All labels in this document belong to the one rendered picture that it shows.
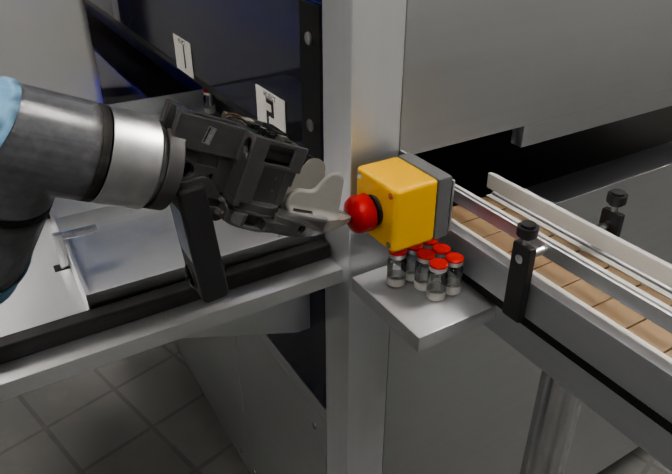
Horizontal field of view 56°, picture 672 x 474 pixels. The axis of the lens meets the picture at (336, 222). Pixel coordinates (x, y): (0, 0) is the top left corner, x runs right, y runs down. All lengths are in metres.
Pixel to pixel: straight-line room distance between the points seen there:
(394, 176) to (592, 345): 0.25
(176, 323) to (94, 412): 1.24
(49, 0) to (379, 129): 1.01
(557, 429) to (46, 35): 1.27
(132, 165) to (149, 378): 1.52
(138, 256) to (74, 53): 0.83
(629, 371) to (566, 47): 0.41
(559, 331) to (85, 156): 0.46
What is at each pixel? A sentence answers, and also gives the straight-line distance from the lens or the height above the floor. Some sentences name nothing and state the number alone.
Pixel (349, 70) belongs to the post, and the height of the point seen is 1.12.
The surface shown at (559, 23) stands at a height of 1.14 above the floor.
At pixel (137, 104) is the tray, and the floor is 0.91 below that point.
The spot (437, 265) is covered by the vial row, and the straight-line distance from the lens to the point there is 0.70.
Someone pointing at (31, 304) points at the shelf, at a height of 0.88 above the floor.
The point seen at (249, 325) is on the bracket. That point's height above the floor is 0.77.
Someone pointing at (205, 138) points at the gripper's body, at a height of 1.12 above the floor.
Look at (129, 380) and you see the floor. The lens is 1.98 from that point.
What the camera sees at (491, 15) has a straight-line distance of 0.75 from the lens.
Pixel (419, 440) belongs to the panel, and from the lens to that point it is 1.05.
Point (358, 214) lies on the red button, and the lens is 0.62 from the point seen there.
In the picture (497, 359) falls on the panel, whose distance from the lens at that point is 1.06.
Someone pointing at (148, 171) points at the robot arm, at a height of 1.11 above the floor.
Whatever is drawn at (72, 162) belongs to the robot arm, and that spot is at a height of 1.13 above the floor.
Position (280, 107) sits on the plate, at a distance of 0.81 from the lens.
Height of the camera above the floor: 1.30
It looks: 30 degrees down
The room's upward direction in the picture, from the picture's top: straight up
